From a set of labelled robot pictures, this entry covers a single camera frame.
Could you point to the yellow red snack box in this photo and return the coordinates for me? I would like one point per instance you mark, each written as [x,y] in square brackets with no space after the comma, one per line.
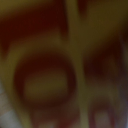
[73,50]

